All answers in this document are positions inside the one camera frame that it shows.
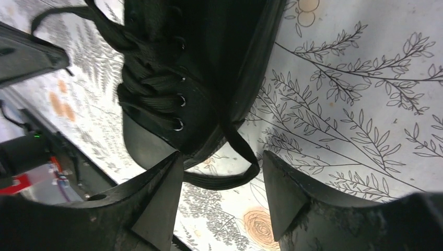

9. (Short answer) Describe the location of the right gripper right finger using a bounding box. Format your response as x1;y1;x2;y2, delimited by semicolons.
263;151;442;250

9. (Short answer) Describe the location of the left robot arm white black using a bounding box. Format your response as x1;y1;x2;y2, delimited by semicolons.
1;22;69;178

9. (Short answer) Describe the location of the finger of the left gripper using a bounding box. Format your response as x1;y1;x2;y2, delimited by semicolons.
1;22;70;88

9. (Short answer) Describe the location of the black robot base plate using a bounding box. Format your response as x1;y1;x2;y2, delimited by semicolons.
19;108;118;199

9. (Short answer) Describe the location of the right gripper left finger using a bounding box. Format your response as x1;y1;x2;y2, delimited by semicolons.
1;152;184;250

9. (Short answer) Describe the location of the black sneaker with laces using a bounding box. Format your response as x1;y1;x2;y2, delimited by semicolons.
31;1;286;190

